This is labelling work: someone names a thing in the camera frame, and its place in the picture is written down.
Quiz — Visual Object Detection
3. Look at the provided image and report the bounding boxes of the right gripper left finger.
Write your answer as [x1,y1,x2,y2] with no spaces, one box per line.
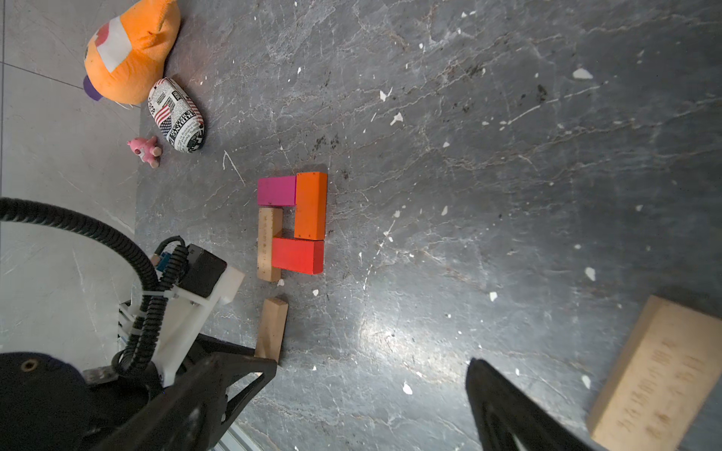
[92,353,278,450]

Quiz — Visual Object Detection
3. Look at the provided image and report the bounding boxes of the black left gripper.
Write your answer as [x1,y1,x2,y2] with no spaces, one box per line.
[115,241,246,390]

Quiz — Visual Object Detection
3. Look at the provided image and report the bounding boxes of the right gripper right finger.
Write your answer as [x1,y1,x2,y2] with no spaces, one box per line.
[466,359,590,450]

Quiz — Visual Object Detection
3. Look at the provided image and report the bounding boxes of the wooden block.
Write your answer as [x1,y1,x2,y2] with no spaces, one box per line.
[257,207,283,282]
[587,296,721,450]
[255,298,289,363]

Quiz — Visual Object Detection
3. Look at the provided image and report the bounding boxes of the red block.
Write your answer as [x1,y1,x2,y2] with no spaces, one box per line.
[272,238,325,275]

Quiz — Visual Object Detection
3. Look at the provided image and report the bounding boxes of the magenta block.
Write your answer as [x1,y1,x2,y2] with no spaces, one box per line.
[258,176,296,208]

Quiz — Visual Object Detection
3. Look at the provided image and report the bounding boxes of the orange block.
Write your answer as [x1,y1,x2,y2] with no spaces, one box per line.
[294,172,328,241]

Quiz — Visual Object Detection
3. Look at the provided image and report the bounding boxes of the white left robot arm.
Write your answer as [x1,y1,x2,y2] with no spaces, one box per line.
[1,197,276,450]

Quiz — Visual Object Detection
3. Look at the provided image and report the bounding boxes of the small pink toy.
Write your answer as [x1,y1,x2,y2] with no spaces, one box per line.
[128,136,163,169]

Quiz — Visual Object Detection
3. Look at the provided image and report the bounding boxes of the small printed packet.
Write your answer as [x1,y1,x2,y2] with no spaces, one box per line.
[148,78,205,153]

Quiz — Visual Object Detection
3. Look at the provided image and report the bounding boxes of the orange plush toy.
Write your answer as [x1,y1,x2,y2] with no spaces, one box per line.
[83,0,181,105]

